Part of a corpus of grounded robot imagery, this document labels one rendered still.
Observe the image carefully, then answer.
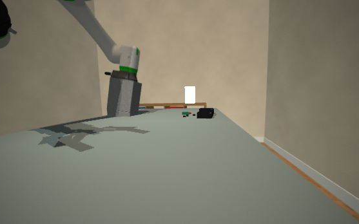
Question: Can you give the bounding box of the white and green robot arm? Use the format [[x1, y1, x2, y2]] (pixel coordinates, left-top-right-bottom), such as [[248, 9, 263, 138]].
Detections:
[[0, 0, 140, 82]]

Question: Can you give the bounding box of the black rack of three bins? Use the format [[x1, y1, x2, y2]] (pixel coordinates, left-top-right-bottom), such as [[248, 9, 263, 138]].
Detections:
[[197, 108, 214, 118]]

